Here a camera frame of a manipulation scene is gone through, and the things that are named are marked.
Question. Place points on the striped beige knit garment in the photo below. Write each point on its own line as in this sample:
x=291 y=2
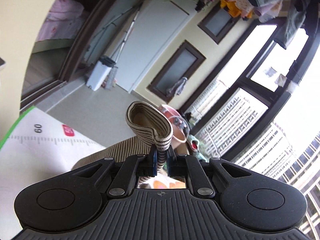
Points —
x=151 y=128

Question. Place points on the grey cloth on window handle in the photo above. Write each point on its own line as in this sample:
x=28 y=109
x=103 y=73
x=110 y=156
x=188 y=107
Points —
x=177 y=88

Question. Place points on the pink floral bedding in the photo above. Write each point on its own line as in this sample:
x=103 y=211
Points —
x=63 y=21

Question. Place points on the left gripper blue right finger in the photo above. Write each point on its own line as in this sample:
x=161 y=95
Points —
x=187 y=166

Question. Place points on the mop pole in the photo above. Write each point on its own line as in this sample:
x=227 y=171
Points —
x=118 y=51

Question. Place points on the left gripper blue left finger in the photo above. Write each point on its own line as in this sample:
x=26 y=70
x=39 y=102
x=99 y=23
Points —
x=133 y=168

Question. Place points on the green knit slippers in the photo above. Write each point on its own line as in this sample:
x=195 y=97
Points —
x=197 y=148

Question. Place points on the pink plastic basin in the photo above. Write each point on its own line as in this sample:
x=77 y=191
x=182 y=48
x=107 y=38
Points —
x=179 y=125

